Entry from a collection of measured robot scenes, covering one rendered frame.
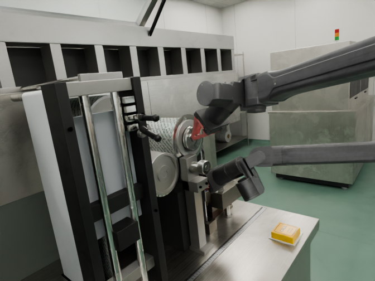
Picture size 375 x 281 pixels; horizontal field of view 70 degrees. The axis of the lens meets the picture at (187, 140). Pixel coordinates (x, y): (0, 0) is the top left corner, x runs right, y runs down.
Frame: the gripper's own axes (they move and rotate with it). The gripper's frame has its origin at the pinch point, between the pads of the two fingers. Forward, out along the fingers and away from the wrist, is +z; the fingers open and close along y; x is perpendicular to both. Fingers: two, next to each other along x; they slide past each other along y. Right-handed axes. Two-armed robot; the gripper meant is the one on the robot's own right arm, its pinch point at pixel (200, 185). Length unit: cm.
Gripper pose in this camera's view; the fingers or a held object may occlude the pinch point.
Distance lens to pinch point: 93.5
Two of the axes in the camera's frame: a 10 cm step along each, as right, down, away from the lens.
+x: -4.8, -8.7, 1.4
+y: 6.4, -2.4, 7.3
